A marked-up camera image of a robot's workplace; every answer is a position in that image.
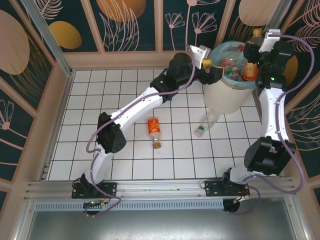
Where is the orange juice bottle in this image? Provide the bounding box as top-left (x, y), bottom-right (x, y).
top-left (240, 28), bottom-right (264, 83)

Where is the grey metal plate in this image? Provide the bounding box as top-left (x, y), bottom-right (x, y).
top-left (14, 209), bottom-right (307, 240)

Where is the aluminium cross rail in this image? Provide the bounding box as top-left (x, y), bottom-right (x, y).
top-left (24, 176), bottom-right (297, 201)

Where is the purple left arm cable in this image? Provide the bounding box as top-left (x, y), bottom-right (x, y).
top-left (86, 43), bottom-right (201, 218)

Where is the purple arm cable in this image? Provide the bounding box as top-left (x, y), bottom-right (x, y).
top-left (226, 33), bottom-right (316, 216)
top-left (86, 43), bottom-right (201, 218)

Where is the beige round bin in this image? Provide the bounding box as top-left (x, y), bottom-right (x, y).
top-left (202, 39), bottom-right (261, 116)

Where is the aluminium side rail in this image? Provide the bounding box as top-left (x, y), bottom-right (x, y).
top-left (251, 88), bottom-right (262, 111)
top-left (39, 69), bottom-right (76, 181)

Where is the clear green cap bottle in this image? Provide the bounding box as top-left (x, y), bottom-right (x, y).
top-left (194, 109), bottom-right (221, 138)

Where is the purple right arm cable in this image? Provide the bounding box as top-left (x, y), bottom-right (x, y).
top-left (226, 33), bottom-right (316, 216)

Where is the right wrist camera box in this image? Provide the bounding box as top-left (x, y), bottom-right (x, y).
top-left (259, 28), bottom-right (283, 52)

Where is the slotted grey cable duct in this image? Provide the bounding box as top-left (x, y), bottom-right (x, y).
top-left (34, 201), bottom-right (226, 212)

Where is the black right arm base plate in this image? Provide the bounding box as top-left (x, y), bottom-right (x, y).
top-left (204, 180), bottom-right (250, 198)

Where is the aluminium corner post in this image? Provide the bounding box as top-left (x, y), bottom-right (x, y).
top-left (258, 0), bottom-right (292, 48)
top-left (19, 0), bottom-right (76, 77)

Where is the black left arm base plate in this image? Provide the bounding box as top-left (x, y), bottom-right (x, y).
top-left (71, 181), bottom-right (118, 200)

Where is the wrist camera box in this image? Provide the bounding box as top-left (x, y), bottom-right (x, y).
top-left (259, 28), bottom-right (283, 52)
top-left (192, 45), bottom-right (213, 70)

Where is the orange label brown cap bottle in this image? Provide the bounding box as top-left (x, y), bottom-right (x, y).
top-left (146, 117), bottom-right (162, 150)

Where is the light blue bin liner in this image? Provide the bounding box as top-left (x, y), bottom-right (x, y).
top-left (211, 39), bottom-right (261, 90)

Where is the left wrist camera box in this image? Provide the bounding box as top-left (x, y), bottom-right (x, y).
top-left (192, 45), bottom-right (213, 70)

